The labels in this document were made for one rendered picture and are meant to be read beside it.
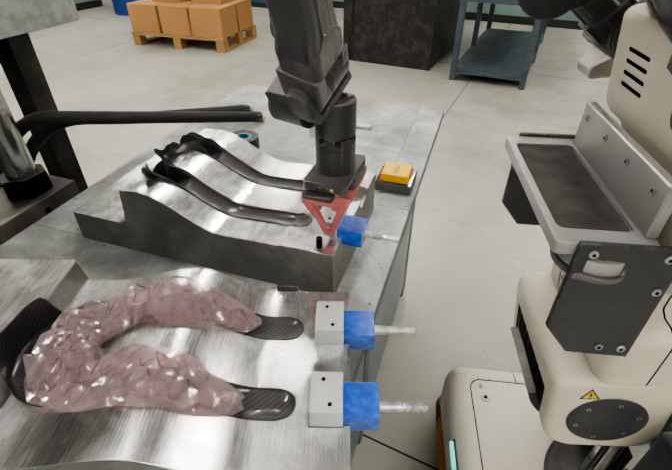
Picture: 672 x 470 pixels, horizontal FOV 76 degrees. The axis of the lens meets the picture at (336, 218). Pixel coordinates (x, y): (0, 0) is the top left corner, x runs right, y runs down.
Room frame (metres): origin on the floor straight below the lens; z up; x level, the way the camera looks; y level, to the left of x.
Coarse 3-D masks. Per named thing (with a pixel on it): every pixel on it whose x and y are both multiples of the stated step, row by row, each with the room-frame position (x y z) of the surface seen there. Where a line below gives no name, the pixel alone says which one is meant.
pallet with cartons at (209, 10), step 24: (144, 0) 5.56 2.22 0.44; (168, 0) 5.43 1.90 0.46; (192, 0) 5.38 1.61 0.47; (216, 0) 5.28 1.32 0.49; (240, 0) 5.56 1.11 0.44; (144, 24) 5.31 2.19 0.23; (168, 24) 5.22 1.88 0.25; (192, 24) 5.11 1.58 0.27; (216, 24) 5.03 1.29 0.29; (240, 24) 5.41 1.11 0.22
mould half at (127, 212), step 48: (240, 144) 0.80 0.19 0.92; (144, 192) 0.59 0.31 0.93; (240, 192) 0.67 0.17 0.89; (288, 192) 0.67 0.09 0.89; (96, 240) 0.64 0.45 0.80; (144, 240) 0.60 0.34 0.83; (192, 240) 0.57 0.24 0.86; (240, 240) 0.54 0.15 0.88; (288, 240) 0.53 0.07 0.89; (336, 240) 0.53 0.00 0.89; (336, 288) 0.51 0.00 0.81
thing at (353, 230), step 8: (328, 208) 0.57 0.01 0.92; (328, 216) 0.55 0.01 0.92; (344, 216) 0.57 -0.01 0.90; (352, 216) 0.57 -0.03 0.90; (328, 224) 0.54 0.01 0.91; (344, 224) 0.55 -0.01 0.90; (352, 224) 0.55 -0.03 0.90; (360, 224) 0.55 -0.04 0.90; (320, 232) 0.54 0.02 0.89; (336, 232) 0.53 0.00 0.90; (344, 232) 0.53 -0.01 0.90; (352, 232) 0.53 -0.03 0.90; (360, 232) 0.53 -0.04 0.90; (368, 232) 0.54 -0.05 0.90; (376, 232) 0.54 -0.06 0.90; (344, 240) 0.53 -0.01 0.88; (352, 240) 0.53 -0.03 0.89; (360, 240) 0.52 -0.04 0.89; (384, 240) 0.53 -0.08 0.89; (392, 240) 0.52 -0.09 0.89
